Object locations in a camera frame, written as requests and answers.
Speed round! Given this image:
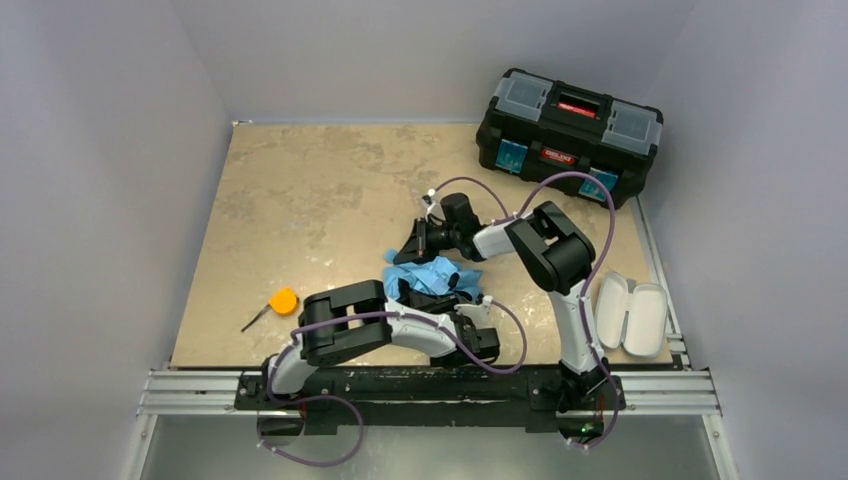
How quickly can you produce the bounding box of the light blue folding umbrella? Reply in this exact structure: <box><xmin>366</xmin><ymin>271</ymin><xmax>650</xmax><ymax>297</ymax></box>
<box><xmin>382</xmin><ymin>249</ymin><xmax>483</xmax><ymax>301</ymax></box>

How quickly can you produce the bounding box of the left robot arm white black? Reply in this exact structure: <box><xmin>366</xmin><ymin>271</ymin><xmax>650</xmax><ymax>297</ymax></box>
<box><xmin>265</xmin><ymin>280</ymin><xmax>500</xmax><ymax>397</ymax></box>

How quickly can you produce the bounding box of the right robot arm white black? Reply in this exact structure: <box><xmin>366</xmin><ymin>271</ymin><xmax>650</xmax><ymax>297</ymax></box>
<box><xmin>388</xmin><ymin>193</ymin><xmax>608</xmax><ymax>411</ymax></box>

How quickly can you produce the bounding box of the black toolbox with clear lids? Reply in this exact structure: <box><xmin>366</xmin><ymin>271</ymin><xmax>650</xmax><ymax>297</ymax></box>
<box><xmin>475</xmin><ymin>68</ymin><xmax>664</xmax><ymax>208</ymax></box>

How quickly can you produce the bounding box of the white glasses case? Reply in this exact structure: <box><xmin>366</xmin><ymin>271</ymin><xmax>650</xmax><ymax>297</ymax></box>
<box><xmin>594</xmin><ymin>272</ymin><xmax>668</xmax><ymax>358</ymax></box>

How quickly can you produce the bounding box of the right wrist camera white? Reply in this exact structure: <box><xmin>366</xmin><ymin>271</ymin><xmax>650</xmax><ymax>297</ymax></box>
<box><xmin>422</xmin><ymin>189</ymin><xmax>444</xmax><ymax>223</ymax></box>

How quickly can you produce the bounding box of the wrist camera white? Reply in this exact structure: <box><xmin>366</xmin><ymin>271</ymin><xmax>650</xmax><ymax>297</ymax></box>
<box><xmin>422</xmin><ymin>189</ymin><xmax>444</xmax><ymax>223</ymax></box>
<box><xmin>455</xmin><ymin>295</ymin><xmax>493</xmax><ymax>327</ymax></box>

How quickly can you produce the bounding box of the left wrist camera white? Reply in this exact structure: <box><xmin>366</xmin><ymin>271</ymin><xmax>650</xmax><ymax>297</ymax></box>
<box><xmin>455</xmin><ymin>295</ymin><xmax>493</xmax><ymax>327</ymax></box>

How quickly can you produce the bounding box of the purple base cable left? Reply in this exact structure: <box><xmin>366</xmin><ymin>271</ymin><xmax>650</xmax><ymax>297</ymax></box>
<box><xmin>254</xmin><ymin>394</ymin><xmax>366</xmax><ymax>467</ymax></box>

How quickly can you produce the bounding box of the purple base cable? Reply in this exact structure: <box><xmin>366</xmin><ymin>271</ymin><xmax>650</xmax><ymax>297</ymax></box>
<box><xmin>254</xmin><ymin>394</ymin><xmax>366</xmax><ymax>467</ymax></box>
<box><xmin>568</xmin><ymin>364</ymin><xmax>628</xmax><ymax>450</ymax></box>

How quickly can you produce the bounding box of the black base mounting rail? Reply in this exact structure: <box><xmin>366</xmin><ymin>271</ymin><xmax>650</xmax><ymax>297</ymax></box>
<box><xmin>234</xmin><ymin>365</ymin><xmax>626</xmax><ymax>440</ymax></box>

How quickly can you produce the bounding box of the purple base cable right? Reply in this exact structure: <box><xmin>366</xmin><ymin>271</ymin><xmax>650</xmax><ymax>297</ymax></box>
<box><xmin>568</xmin><ymin>364</ymin><xmax>628</xmax><ymax>450</ymax></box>

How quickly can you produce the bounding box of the aluminium frame rail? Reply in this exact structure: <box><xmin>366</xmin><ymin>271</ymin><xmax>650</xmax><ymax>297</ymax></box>
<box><xmin>135</xmin><ymin>198</ymin><xmax>740</xmax><ymax>480</ymax></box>

